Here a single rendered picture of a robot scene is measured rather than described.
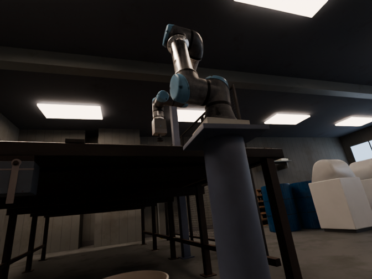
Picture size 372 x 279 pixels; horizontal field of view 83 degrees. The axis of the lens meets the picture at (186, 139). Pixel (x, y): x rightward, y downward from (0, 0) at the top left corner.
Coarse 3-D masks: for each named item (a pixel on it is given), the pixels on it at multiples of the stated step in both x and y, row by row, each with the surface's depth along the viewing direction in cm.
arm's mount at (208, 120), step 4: (204, 120) 81; (208, 120) 78; (212, 120) 79; (216, 120) 79; (220, 120) 80; (224, 120) 80; (228, 120) 81; (232, 120) 82; (236, 120) 82; (240, 120) 82; (244, 120) 83; (248, 120) 84
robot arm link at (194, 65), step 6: (198, 36) 113; (198, 42) 114; (192, 48) 115; (198, 48) 116; (192, 54) 119; (198, 54) 118; (192, 60) 122; (198, 60) 121; (192, 66) 124; (174, 102) 139
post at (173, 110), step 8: (176, 112) 350; (176, 120) 345; (176, 128) 340; (176, 136) 335; (176, 144) 330; (184, 200) 304; (184, 208) 300; (184, 216) 296; (184, 224) 293; (184, 232) 289; (184, 248) 282; (184, 256) 278; (192, 256) 279
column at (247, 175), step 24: (192, 144) 88; (216, 144) 79; (240, 144) 80; (216, 168) 77; (240, 168) 76; (216, 192) 75; (240, 192) 73; (216, 216) 74; (240, 216) 70; (216, 240) 73; (240, 240) 68; (240, 264) 66; (264, 264) 67
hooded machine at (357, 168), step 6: (354, 162) 441; (360, 162) 425; (366, 162) 412; (354, 168) 429; (360, 168) 418; (366, 168) 408; (360, 174) 416; (366, 174) 406; (366, 180) 401; (366, 186) 401; (366, 192) 401
